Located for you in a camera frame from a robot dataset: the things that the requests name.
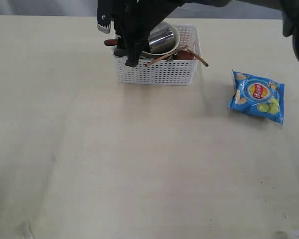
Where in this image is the brown wooden spoon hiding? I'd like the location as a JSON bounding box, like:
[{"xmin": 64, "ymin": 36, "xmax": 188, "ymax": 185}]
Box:
[{"xmin": 103, "ymin": 39, "xmax": 118, "ymax": 46}]

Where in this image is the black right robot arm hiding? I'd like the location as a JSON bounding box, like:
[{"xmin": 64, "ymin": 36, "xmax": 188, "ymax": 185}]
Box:
[{"xmin": 96, "ymin": 0, "xmax": 299, "ymax": 67}]

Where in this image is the brown wooden chopstick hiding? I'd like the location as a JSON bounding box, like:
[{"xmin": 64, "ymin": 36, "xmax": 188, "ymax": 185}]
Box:
[
  {"xmin": 145, "ymin": 45, "xmax": 188, "ymax": 67},
  {"xmin": 187, "ymin": 49, "xmax": 209, "ymax": 67}
]

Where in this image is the stainless steel cup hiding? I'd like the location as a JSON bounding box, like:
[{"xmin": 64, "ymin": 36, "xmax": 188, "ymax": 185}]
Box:
[{"xmin": 148, "ymin": 27, "xmax": 175, "ymax": 54}]

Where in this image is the brown round plate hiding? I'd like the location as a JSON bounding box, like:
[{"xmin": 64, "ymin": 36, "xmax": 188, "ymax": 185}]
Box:
[{"xmin": 172, "ymin": 50, "xmax": 194, "ymax": 61}]

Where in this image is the white perforated plastic basket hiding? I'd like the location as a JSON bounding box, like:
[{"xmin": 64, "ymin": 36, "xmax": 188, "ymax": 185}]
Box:
[{"xmin": 114, "ymin": 24, "xmax": 201, "ymax": 85}]

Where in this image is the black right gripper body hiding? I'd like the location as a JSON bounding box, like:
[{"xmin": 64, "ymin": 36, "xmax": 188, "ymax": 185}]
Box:
[{"xmin": 96, "ymin": 0, "xmax": 184, "ymax": 39}]

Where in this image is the blue potato chips bag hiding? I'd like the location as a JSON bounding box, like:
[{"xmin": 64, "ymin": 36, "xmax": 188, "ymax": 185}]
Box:
[{"xmin": 228, "ymin": 71, "xmax": 285, "ymax": 124}]

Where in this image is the white ceramic bowl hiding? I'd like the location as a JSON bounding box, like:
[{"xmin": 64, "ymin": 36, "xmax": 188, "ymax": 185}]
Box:
[{"xmin": 140, "ymin": 21, "xmax": 180, "ymax": 59}]

